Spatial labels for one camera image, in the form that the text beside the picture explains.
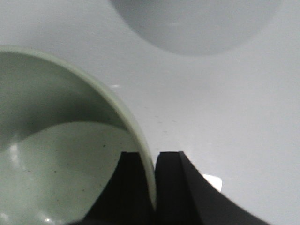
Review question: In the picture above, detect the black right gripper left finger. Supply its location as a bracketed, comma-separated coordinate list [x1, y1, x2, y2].
[77, 152, 154, 225]

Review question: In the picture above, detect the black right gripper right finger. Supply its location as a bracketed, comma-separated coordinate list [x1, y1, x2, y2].
[155, 151, 266, 225]

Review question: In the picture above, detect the green bowl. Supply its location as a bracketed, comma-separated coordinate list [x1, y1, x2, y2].
[0, 45, 157, 225]

